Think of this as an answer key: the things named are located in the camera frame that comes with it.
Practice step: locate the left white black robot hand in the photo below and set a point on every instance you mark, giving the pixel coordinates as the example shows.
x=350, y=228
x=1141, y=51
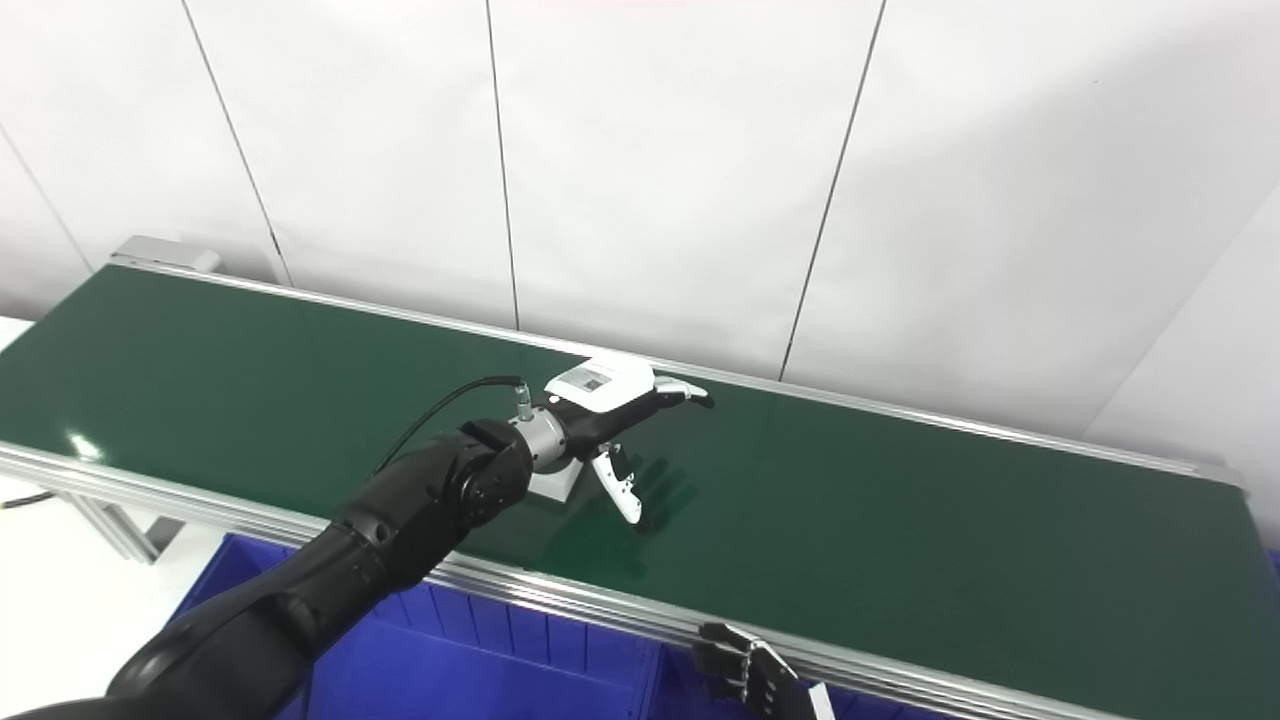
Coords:
x=600, y=385

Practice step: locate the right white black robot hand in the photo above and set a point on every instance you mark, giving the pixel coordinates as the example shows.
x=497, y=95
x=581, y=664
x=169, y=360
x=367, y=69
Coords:
x=760, y=680

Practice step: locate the white square part round hole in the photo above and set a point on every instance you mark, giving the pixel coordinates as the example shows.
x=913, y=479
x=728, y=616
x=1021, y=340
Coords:
x=555, y=488

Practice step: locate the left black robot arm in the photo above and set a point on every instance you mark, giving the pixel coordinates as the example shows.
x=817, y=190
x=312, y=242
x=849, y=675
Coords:
x=380, y=540

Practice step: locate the blue plastic bin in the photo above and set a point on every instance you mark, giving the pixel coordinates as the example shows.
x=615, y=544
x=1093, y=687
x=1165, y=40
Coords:
x=1274, y=562
x=680, y=695
x=450, y=680

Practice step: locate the grey conveyor motor housing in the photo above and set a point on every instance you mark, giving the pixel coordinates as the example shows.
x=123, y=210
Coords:
x=160, y=252

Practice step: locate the aluminium conveyor leg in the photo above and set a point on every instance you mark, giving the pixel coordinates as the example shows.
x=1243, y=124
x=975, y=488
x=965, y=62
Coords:
x=120, y=525

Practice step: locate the green conveyor belt aluminium frame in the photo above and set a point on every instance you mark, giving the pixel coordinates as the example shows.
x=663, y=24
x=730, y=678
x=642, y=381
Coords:
x=900, y=550

